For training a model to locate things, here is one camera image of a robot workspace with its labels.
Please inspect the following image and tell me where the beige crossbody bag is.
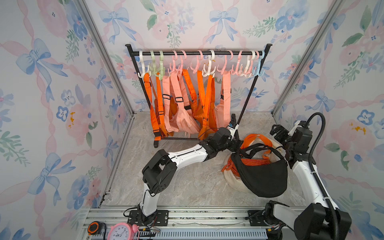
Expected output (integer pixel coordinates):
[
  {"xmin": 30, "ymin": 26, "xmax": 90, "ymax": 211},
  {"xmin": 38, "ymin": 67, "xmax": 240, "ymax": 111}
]
[{"xmin": 222, "ymin": 138, "xmax": 282, "ymax": 193}]

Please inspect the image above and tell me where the orange black tape measure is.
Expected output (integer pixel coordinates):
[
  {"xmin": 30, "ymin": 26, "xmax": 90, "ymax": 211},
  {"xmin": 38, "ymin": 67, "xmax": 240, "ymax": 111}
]
[{"xmin": 87, "ymin": 221, "xmax": 107, "ymax": 236}]

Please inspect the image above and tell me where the black metal garment rack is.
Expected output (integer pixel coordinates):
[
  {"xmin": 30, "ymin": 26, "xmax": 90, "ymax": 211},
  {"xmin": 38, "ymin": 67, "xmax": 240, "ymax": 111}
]
[{"xmin": 125, "ymin": 43, "xmax": 274, "ymax": 149}]

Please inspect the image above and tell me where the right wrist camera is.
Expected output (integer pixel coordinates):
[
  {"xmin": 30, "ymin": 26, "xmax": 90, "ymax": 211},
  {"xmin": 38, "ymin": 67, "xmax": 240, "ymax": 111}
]
[{"xmin": 289, "ymin": 120, "xmax": 306, "ymax": 136}]

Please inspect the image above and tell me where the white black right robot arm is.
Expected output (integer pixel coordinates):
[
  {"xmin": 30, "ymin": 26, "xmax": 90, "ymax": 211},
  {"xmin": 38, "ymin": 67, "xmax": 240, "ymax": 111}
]
[{"xmin": 247, "ymin": 112, "xmax": 352, "ymax": 240}]

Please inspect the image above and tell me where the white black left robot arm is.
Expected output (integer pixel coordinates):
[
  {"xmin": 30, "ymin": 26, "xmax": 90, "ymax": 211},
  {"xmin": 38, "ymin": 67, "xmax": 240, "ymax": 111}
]
[{"xmin": 137, "ymin": 126, "xmax": 240, "ymax": 226}]

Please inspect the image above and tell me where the black crossbody bag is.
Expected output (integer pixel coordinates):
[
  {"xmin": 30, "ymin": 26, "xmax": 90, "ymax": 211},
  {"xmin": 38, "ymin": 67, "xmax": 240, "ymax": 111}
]
[{"xmin": 231, "ymin": 147, "xmax": 288, "ymax": 198}]

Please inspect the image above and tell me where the white plastic hook middle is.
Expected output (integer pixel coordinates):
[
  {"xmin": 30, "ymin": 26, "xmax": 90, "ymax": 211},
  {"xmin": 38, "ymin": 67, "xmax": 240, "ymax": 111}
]
[{"xmin": 202, "ymin": 50, "xmax": 216, "ymax": 77}]

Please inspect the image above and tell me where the pink crossbody bag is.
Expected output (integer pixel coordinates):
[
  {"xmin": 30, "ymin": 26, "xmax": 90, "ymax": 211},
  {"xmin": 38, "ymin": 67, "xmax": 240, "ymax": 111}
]
[{"xmin": 216, "ymin": 71, "xmax": 231, "ymax": 128}]

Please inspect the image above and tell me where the orange sling bag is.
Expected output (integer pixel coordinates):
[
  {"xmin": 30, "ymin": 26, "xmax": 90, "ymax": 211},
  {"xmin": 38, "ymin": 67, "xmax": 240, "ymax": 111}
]
[{"xmin": 196, "ymin": 71, "xmax": 218, "ymax": 141}]

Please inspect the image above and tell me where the light blue plastic hook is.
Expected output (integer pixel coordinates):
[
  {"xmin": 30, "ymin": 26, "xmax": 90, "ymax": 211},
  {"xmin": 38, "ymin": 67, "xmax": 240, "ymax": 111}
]
[{"xmin": 253, "ymin": 51, "xmax": 265, "ymax": 77}]

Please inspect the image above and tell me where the green plastic hook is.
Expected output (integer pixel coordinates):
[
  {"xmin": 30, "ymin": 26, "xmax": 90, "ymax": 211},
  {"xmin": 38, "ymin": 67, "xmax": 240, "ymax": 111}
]
[{"xmin": 149, "ymin": 50, "xmax": 166, "ymax": 81}]

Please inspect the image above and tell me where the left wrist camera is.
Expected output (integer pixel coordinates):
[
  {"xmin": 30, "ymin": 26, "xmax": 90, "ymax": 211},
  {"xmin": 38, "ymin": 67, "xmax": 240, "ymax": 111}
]
[{"xmin": 227, "ymin": 118, "xmax": 239, "ymax": 135}]

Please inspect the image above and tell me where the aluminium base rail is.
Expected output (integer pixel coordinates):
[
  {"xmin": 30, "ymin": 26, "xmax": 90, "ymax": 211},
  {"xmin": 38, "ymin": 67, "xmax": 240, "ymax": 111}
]
[{"xmin": 77, "ymin": 206, "xmax": 296, "ymax": 240}]

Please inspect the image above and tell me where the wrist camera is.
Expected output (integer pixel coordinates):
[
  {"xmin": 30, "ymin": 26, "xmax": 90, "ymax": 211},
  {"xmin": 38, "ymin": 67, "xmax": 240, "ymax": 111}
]
[
  {"xmin": 289, "ymin": 120, "xmax": 306, "ymax": 136},
  {"xmin": 227, "ymin": 118, "xmax": 239, "ymax": 135}
]

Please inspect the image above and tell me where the pink alarm clock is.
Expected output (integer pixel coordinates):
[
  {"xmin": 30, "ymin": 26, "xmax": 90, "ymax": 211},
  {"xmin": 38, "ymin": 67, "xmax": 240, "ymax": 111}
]
[{"xmin": 107, "ymin": 223, "xmax": 140, "ymax": 240}]

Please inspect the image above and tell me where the white plastic hook left end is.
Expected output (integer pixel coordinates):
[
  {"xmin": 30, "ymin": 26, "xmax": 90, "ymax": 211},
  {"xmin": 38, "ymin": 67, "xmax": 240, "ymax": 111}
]
[{"xmin": 139, "ymin": 50, "xmax": 150, "ymax": 78}]

